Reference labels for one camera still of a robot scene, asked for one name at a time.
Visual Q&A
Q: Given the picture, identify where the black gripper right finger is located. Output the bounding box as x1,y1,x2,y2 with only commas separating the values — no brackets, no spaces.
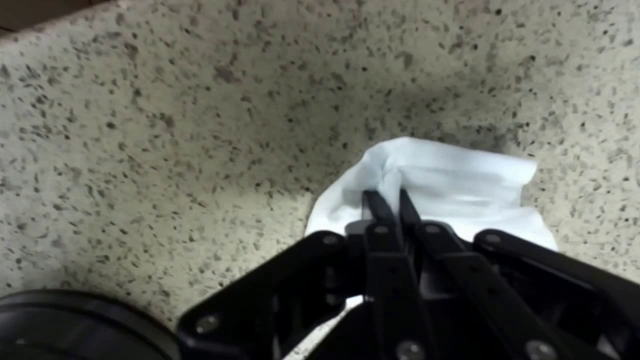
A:
400,191,640,360

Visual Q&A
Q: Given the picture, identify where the white napkin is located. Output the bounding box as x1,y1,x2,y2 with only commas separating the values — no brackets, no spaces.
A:
281,136,560,360

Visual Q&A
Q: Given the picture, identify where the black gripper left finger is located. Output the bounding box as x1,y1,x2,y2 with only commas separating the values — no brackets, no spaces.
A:
175,191,434,360

